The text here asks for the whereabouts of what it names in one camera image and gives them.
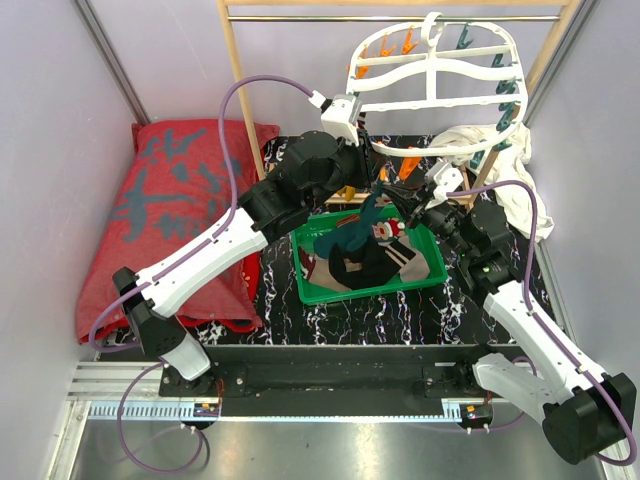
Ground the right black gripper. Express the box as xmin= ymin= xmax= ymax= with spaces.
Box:
xmin=383 ymin=180 xmax=476 ymax=260

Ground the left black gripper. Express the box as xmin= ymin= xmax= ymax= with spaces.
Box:
xmin=306 ymin=129 xmax=388 ymax=213

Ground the yellow-orange clip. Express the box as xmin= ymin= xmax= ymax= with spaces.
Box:
xmin=378 ymin=167 xmax=389 ymax=185

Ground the orange clip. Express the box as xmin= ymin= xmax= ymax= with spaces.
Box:
xmin=398 ymin=157 xmax=420 ymax=181

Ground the white oval clip hanger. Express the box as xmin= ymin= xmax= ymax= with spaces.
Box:
xmin=346 ymin=12 xmax=529 ymax=160

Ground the dark teal sock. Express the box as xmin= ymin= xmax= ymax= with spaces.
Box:
xmin=313 ymin=225 xmax=362 ymax=259

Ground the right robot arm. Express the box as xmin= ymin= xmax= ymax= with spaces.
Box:
xmin=382 ymin=185 xmax=638 ymax=466

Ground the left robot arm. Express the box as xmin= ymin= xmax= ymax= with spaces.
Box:
xmin=112 ymin=129 xmax=379 ymax=396

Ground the grey black sock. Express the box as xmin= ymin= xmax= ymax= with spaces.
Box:
xmin=399 ymin=247 xmax=431 ymax=283

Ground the brown orange striped sock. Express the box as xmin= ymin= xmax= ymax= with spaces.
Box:
xmin=336 ymin=214 xmax=361 ymax=229

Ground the black striped sock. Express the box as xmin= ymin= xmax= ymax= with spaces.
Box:
xmin=329 ymin=238 xmax=416 ymax=290

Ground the green plastic basket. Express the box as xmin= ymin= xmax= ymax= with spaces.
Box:
xmin=290 ymin=209 xmax=449 ymax=305

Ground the white crumpled cloth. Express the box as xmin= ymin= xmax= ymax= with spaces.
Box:
xmin=429 ymin=124 xmax=554 ymax=243

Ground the black marbled mat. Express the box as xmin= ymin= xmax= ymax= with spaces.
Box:
xmin=164 ymin=134 xmax=556 ymax=347

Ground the metal hanging rod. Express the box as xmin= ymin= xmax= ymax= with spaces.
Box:
xmin=228 ymin=15 xmax=560 ymax=23

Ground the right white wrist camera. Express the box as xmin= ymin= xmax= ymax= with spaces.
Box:
xmin=425 ymin=161 xmax=463 ymax=209

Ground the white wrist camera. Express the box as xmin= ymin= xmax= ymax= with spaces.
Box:
xmin=309 ymin=90 xmax=362 ymax=146
xmin=425 ymin=161 xmax=463 ymax=209

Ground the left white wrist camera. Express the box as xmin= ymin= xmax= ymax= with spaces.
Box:
xmin=309 ymin=90 xmax=362 ymax=146

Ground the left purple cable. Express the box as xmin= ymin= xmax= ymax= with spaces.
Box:
xmin=87 ymin=74 xmax=321 ymax=474

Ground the purple cable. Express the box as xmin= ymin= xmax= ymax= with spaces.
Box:
xmin=444 ymin=179 xmax=639 ymax=466
xmin=87 ymin=74 xmax=321 ymax=474

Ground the wooden clothes rack frame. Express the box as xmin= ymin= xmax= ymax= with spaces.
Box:
xmin=213 ymin=0 xmax=586 ymax=246

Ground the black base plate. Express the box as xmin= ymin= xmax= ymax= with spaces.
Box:
xmin=154 ymin=343 xmax=546 ymax=419

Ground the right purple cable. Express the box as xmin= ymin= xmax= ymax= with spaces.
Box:
xmin=444 ymin=179 xmax=639 ymax=466

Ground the aluminium rail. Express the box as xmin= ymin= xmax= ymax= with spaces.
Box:
xmin=70 ymin=365 xmax=493 ymax=424

